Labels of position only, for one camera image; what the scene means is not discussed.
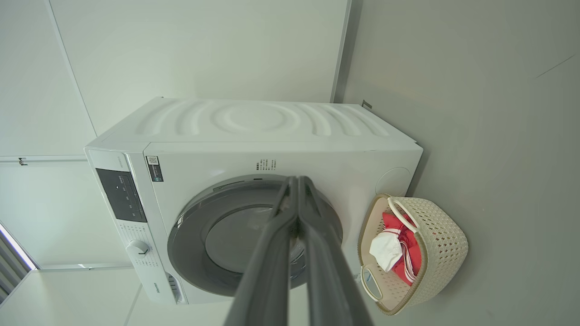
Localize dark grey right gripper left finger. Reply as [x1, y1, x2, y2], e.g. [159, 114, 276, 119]
[224, 176, 300, 326]

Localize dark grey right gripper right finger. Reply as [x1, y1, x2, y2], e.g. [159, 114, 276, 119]
[297, 176, 374, 326]

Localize black-rimmed glass washer door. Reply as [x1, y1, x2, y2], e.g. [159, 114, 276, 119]
[167, 174, 343, 298]

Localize red garment with white stripes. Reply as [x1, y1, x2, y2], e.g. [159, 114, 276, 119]
[382, 212, 422, 286]

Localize cream perforated laundry basket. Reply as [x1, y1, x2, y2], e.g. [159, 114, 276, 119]
[357, 194, 469, 316]

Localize white front-load washing machine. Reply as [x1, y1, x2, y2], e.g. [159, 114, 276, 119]
[84, 96, 424, 305]

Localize white washer control dial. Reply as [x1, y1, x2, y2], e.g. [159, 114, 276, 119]
[126, 240, 150, 257]

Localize black washer display panel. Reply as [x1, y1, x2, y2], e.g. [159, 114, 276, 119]
[96, 168, 147, 223]

